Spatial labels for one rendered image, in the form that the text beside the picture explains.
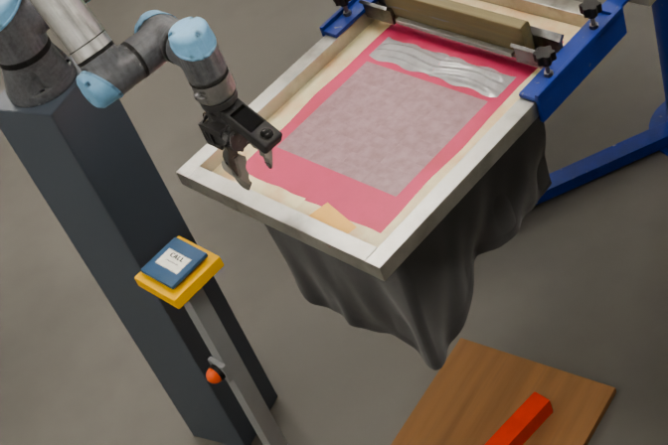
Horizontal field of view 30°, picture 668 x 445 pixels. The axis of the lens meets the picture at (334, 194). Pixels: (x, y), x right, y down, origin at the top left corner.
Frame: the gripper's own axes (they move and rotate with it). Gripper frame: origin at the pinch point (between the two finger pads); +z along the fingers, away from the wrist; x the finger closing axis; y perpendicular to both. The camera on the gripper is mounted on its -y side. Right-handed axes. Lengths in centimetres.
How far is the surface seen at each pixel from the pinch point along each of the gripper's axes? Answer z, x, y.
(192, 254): 11.4, 16.0, 9.3
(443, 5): 2, -58, 1
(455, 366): 106, -35, 8
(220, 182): 9.5, -0.4, 16.9
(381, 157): 12.8, -23.1, -7.3
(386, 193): 12.8, -15.6, -14.9
